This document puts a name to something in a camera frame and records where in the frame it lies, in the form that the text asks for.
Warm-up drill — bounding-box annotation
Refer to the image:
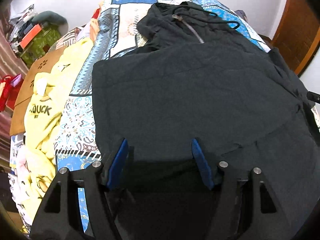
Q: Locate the black hooded sweatshirt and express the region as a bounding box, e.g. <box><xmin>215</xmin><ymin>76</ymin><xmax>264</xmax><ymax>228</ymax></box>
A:
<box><xmin>92</xmin><ymin>0</ymin><xmax>320</xmax><ymax>240</ymax></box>

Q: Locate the brown wooden door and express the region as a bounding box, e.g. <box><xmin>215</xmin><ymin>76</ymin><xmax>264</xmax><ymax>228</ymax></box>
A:
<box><xmin>272</xmin><ymin>0</ymin><xmax>319</xmax><ymax>76</ymax></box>

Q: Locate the yellow duck fleece garment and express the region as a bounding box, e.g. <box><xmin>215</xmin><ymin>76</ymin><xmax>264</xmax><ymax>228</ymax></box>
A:
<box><xmin>17</xmin><ymin>37</ymin><xmax>93</xmax><ymax>219</ymax></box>

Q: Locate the grey purple backpack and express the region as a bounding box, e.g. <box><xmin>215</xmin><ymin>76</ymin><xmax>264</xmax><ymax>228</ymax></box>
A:
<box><xmin>235</xmin><ymin>10</ymin><xmax>248</xmax><ymax>22</ymax></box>

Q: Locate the brown cardboard paw box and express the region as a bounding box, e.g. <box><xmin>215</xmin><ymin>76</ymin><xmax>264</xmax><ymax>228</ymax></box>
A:
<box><xmin>9</xmin><ymin>46</ymin><xmax>66</xmax><ymax>136</ymax></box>

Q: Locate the red plush toy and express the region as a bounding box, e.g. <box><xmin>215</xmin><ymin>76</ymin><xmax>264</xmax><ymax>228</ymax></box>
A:
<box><xmin>0</xmin><ymin>74</ymin><xmax>24</xmax><ymax>112</ymax></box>

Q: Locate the blue patchwork bed quilt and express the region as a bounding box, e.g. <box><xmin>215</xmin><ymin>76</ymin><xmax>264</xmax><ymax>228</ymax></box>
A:
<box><xmin>53</xmin><ymin>0</ymin><xmax>320</xmax><ymax>233</ymax></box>

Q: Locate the striped patchwork pillow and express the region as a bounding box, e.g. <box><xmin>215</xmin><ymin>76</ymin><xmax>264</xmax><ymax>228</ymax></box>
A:
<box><xmin>55</xmin><ymin>27</ymin><xmax>82</xmax><ymax>50</ymax></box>

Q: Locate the striped red gold curtain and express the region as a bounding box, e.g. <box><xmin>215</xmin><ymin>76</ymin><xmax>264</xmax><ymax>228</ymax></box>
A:
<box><xmin>1</xmin><ymin>9</ymin><xmax>28</xmax><ymax>167</ymax></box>

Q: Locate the orange box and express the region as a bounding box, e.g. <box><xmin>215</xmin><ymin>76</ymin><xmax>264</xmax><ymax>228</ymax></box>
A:
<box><xmin>20</xmin><ymin>24</ymin><xmax>42</xmax><ymax>49</ymax></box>

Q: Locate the pile of papers and clutter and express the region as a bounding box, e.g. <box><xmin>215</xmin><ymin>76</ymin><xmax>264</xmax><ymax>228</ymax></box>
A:
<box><xmin>9</xmin><ymin>4</ymin><xmax>35</xmax><ymax>42</ymax></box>

